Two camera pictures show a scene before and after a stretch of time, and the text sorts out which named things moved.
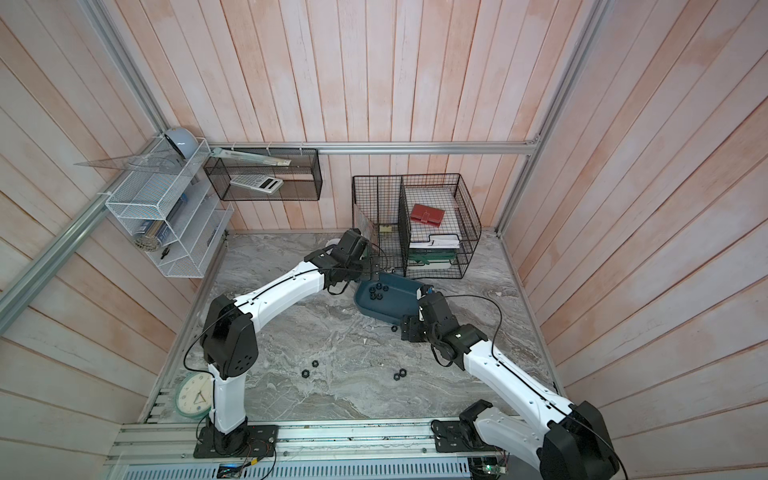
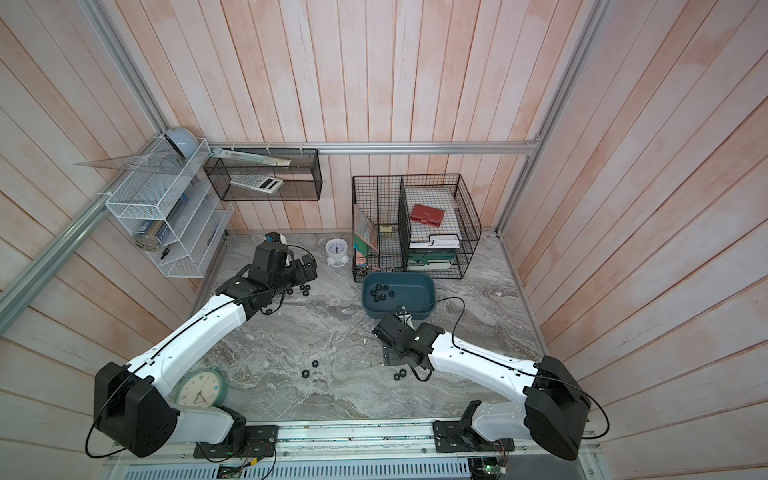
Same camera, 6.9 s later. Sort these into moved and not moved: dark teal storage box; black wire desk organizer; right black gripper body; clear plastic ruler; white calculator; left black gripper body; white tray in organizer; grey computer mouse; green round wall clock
Moved: dark teal storage box; right black gripper body; left black gripper body
Not moved: black wire desk organizer; white calculator; green round wall clock; white tray in organizer; clear plastic ruler; grey computer mouse
